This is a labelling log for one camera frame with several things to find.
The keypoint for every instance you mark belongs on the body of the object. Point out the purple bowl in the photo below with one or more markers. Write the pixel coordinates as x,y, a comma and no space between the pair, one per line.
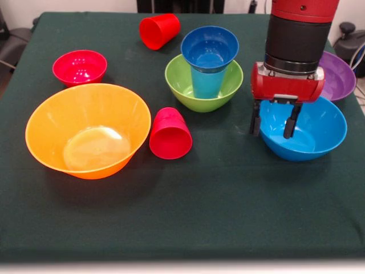
339,80

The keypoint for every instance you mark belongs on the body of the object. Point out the large orange bowl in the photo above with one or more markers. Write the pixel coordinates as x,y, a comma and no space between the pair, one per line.
94,148

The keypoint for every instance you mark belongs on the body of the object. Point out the green bowl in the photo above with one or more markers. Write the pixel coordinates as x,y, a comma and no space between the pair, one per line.
176,82

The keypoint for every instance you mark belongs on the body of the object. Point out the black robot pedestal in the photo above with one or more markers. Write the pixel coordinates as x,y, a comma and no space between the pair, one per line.
185,5

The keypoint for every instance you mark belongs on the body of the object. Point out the dark green tablecloth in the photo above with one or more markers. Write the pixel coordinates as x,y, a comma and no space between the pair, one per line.
182,199

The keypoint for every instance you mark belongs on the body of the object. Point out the light blue bowl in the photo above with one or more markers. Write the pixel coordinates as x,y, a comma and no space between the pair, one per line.
313,134

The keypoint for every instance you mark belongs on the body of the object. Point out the small crimson bowl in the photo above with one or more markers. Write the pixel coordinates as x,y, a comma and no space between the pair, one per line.
79,68

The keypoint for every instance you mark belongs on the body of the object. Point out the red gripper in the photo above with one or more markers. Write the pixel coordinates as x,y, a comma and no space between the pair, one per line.
285,87

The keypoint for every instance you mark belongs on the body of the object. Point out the short crimson cup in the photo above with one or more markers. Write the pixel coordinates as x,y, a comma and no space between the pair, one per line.
171,142

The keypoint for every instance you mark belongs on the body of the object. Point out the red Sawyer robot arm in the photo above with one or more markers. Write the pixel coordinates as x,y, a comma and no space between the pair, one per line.
296,37

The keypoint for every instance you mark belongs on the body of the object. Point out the black office chair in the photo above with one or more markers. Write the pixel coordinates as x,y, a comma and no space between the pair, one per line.
348,42
14,42

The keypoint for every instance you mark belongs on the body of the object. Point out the tall red cup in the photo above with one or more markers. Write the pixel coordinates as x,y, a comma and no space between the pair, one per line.
157,31

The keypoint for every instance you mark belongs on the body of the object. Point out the light blue cup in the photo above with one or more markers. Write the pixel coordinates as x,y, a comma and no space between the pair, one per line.
206,85

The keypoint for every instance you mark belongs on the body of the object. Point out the small dark blue bowl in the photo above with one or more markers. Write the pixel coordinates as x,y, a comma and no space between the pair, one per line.
209,48

